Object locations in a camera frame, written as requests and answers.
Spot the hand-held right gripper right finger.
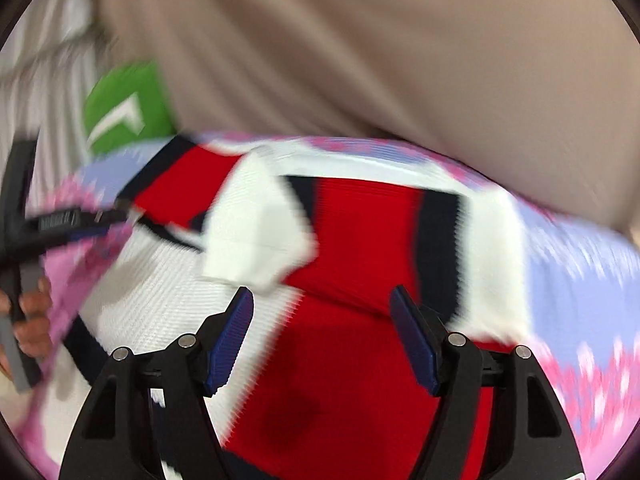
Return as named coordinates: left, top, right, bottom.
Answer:
left=390, top=285, right=586, bottom=480

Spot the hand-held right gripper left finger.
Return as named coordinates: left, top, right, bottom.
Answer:
left=59, top=286, right=256, bottom=480

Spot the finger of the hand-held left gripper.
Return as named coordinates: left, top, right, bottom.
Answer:
left=26, top=207, right=134, bottom=257

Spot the red white navy knit sweater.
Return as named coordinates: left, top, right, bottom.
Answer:
left=40, top=135, right=526, bottom=480

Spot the person's left hand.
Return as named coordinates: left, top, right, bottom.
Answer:
left=0, top=277, right=54, bottom=377

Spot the white striped cloth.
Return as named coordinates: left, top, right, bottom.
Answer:
left=0, top=0, right=121, bottom=211

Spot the green cushion with white mark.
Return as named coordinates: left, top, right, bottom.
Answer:
left=82, top=60, right=177, bottom=157

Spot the pink lavender patterned blanket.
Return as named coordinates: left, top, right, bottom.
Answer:
left=10, top=130, right=640, bottom=480

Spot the beige cloth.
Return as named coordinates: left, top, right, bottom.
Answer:
left=92, top=0, right=640, bottom=235

